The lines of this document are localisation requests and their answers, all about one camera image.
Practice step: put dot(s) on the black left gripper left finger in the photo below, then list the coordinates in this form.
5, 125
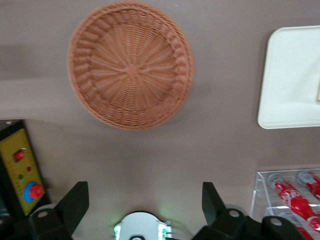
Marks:
65, 210

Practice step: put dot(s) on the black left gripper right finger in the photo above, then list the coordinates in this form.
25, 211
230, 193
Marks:
230, 220

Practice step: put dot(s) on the plastic sandwich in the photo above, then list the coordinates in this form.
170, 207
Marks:
318, 92

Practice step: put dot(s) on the white robot base green lights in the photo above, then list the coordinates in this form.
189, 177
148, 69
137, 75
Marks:
140, 226

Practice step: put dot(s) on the cream rectangular plastic tray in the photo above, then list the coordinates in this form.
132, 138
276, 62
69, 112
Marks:
290, 80

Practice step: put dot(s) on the brown round wicker basket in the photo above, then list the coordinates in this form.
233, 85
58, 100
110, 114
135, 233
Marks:
131, 66

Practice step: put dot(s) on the clear acrylic bottle box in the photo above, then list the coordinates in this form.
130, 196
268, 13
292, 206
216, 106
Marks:
260, 195

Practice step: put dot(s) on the yellow control box with buttons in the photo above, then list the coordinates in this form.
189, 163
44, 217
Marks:
21, 170

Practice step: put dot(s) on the red cola bottle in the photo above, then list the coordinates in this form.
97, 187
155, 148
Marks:
292, 197
312, 182

